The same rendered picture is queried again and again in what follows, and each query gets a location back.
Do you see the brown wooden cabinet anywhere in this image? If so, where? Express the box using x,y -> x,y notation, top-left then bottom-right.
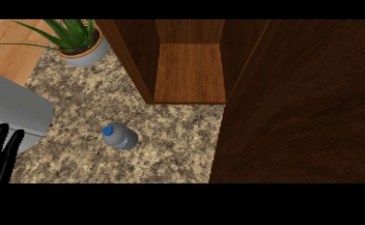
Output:
96,18 -> 271,105

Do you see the blue-capped water bottle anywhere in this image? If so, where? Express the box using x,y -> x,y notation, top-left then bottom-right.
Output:
102,122 -> 141,151

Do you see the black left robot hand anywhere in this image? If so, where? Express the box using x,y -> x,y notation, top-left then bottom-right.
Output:
0,123 -> 25,184

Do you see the dark brown cabinet door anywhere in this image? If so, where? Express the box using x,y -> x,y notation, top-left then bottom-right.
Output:
209,18 -> 365,184

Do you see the green potted plant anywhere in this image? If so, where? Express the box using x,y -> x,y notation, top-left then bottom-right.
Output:
0,18 -> 111,69

